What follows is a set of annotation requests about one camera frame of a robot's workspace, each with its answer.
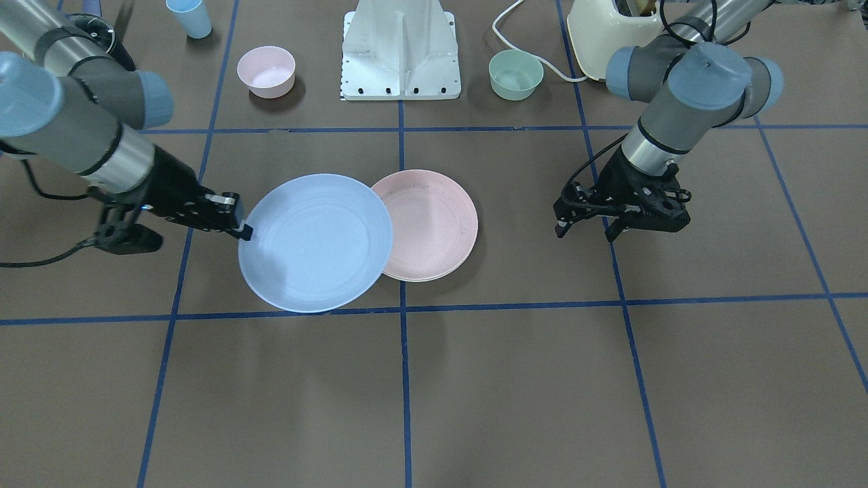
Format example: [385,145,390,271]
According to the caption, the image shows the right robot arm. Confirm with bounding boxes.
[1,1,252,241]

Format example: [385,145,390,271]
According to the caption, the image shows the green bowl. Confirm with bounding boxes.
[488,49,545,102]

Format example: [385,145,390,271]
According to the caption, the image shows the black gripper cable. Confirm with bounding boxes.
[0,156,102,269]

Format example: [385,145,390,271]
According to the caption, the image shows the cream toaster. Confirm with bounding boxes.
[566,1,663,81]

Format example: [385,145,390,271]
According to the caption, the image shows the pink bowl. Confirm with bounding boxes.
[236,45,296,99]

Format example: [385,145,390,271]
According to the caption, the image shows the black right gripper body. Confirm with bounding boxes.
[132,148,243,234]

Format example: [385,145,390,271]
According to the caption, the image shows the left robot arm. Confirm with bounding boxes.
[553,1,784,242]

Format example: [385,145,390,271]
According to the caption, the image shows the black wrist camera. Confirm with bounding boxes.
[92,203,163,256]

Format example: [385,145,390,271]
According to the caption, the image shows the light blue cup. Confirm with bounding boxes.
[165,0,213,39]

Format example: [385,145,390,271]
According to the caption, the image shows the white toaster power cable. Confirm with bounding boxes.
[492,0,588,83]

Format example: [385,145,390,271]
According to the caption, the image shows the pink plate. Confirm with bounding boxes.
[372,169,478,260]

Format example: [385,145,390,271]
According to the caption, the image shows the dark blue pot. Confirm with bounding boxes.
[66,1,137,72]

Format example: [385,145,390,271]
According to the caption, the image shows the light blue plate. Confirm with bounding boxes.
[238,174,393,313]

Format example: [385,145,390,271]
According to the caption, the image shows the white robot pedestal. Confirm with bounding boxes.
[340,1,462,101]

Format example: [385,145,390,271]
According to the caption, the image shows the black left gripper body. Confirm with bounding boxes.
[553,150,692,232]

